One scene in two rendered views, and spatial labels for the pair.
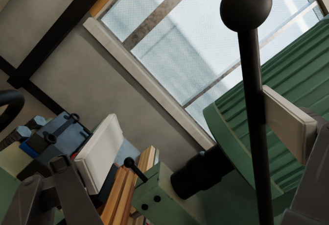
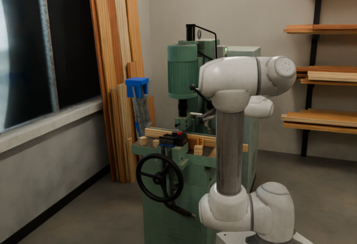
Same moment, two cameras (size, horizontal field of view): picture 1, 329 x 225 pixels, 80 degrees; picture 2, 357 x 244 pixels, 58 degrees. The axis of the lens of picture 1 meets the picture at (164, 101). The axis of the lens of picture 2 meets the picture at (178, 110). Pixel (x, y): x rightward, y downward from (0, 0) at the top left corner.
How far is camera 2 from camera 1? 163 cm
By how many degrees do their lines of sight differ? 51
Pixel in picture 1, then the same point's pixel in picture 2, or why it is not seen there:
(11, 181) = (181, 148)
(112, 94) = (22, 174)
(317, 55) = (183, 70)
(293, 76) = (184, 77)
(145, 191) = (184, 123)
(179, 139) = (79, 129)
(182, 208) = (188, 116)
